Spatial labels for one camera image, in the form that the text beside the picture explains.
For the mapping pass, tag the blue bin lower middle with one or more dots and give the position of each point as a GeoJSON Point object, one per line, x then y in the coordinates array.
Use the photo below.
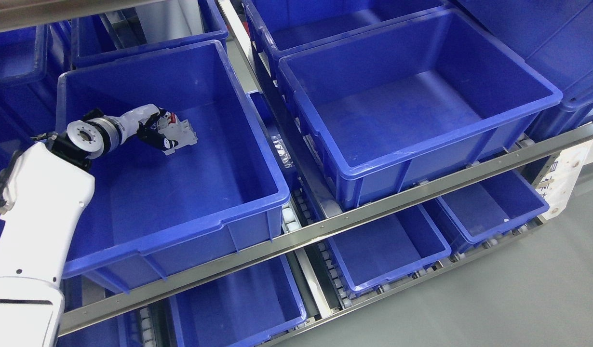
{"type": "Point", "coordinates": [386, 249]}

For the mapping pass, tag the blue bin lower left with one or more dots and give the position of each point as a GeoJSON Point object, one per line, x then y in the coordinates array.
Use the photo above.
{"type": "Point", "coordinates": [243, 309]}

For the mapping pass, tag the blue bin lower right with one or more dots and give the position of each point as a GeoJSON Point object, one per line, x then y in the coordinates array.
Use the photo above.
{"type": "Point", "coordinates": [469, 216]}

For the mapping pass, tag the stainless steel shelf rack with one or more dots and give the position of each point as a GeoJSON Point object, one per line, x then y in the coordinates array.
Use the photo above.
{"type": "Point", "coordinates": [333, 222]}

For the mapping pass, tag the large blue bin right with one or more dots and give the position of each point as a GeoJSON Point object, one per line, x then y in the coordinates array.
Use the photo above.
{"type": "Point", "coordinates": [411, 102]}

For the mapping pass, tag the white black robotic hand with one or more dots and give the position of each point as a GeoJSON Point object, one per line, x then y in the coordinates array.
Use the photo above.
{"type": "Point", "coordinates": [153, 125]}

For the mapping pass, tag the large blue bin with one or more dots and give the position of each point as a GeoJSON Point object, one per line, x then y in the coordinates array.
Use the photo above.
{"type": "Point", "coordinates": [153, 215]}
{"type": "Point", "coordinates": [411, 102]}

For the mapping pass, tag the blue bin far left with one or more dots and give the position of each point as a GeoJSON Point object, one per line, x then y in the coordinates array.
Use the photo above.
{"type": "Point", "coordinates": [31, 61]}

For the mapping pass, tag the blue bin upper middle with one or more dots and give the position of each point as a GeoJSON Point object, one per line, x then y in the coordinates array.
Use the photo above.
{"type": "Point", "coordinates": [281, 27]}

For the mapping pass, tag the blue bin upper left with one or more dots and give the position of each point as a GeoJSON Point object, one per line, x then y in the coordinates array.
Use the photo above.
{"type": "Point", "coordinates": [106, 37]}

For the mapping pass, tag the blue bin far right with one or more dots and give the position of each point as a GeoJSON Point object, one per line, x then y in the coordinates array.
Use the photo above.
{"type": "Point", "coordinates": [555, 37]}

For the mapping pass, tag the grey red circuit breaker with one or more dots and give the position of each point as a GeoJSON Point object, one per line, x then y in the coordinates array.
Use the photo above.
{"type": "Point", "coordinates": [179, 132]}

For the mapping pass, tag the large blue bin left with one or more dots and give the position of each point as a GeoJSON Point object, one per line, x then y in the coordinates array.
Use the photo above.
{"type": "Point", "coordinates": [153, 215]}

